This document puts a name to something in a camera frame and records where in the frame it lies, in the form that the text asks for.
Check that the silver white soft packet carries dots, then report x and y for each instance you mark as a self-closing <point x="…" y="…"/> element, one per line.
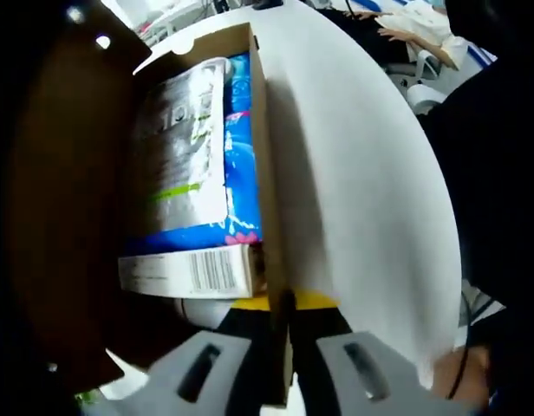
<point x="180" y="143"/>

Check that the white swivel office chair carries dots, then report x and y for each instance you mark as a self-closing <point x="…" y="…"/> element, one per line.
<point x="423" y="97"/>

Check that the person's black clothing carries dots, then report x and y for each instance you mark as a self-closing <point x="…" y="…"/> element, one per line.
<point x="488" y="173"/>

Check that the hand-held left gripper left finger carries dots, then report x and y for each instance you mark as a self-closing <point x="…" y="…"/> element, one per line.
<point x="163" y="381"/>

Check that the blue soft tissue pack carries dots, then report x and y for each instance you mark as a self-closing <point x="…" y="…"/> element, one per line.
<point x="241" y="173"/>

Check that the brown cardboard shoe box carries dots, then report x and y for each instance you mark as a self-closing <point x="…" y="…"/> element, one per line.
<point x="267" y="173"/>

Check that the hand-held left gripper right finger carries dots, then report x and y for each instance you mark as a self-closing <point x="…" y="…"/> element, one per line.
<point x="401" y="390"/>

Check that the white barcode carton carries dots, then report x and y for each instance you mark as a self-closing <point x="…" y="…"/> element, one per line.
<point x="171" y="271"/>

